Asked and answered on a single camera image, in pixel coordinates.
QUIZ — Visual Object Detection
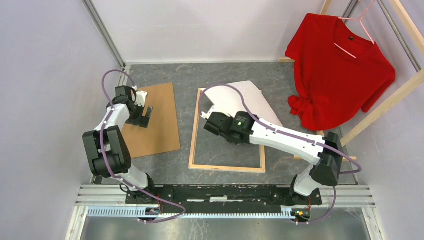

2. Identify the wooden clothes rack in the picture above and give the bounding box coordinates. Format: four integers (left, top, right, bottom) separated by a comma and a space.
278, 0, 424, 162

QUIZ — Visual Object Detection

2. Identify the colour photo print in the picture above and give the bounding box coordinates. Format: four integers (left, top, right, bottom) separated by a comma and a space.
205, 81, 283, 127

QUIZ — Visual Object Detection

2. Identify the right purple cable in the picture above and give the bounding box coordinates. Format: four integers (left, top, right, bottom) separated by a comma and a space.
202, 83, 363, 225

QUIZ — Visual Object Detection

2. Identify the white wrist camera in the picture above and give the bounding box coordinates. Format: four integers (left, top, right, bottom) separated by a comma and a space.
131, 86, 148, 107
199, 111, 211, 120

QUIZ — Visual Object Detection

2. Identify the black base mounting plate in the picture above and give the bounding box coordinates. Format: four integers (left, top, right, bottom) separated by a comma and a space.
125, 184, 323, 214

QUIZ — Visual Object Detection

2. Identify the red t-shirt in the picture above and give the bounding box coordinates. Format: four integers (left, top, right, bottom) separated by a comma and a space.
285, 13, 397, 132

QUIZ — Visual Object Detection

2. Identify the aluminium rail frame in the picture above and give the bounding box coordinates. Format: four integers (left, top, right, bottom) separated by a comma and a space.
65, 184, 385, 240

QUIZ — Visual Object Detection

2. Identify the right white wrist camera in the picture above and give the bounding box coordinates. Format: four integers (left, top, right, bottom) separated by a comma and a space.
199, 111, 211, 120

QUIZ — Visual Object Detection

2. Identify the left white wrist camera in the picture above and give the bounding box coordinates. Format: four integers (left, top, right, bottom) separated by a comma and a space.
131, 86, 148, 107

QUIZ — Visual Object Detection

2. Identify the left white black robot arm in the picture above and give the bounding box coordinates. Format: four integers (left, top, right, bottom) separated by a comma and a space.
82, 86, 157, 204

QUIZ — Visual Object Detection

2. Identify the white wooden picture frame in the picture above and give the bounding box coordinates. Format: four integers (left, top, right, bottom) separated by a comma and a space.
188, 88, 266, 174

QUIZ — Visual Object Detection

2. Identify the brown cardboard backing board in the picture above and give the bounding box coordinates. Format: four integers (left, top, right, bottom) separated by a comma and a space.
122, 82, 181, 158

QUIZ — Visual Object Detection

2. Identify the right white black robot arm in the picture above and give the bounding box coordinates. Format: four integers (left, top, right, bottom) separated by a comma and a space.
200, 111, 343, 204

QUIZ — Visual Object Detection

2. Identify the pink wire hanger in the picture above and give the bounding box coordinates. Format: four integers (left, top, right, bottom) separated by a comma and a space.
329, 0, 377, 60

